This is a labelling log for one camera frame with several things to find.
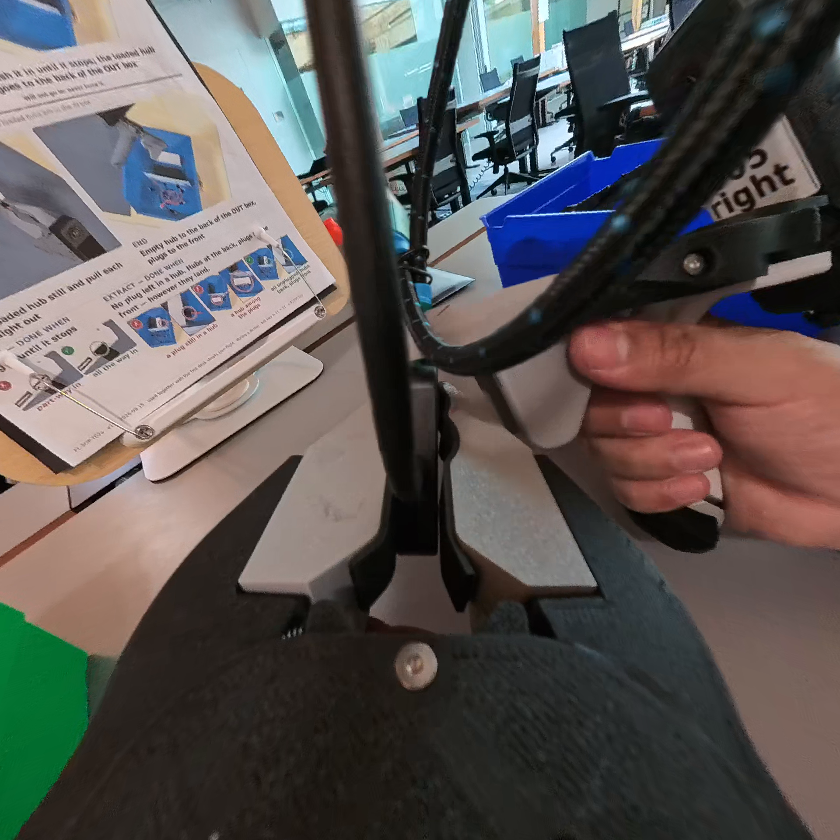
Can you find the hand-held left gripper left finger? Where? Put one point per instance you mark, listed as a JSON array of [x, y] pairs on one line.
[[308, 525]]

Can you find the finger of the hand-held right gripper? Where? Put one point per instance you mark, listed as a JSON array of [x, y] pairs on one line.
[[544, 302]]

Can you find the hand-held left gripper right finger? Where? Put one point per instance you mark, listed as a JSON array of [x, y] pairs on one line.
[[518, 525]]

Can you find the blue plastic bin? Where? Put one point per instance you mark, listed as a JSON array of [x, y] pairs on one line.
[[544, 223]]

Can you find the green plastic bin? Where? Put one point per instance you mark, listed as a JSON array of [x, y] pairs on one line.
[[39, 722]]

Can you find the person's right hand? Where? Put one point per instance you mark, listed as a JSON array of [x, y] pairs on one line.
[[754, 426]]

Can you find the white sign stand base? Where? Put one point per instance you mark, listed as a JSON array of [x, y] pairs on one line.
[[289, 374]]

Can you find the long wooden office desk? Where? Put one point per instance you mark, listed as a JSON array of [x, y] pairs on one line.
[[394, 148]]

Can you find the orange traffic cone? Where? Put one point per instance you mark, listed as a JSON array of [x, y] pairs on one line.
[[334, 233]]

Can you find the printed instruction sheet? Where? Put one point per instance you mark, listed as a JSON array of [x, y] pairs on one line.
[[216, 275]]

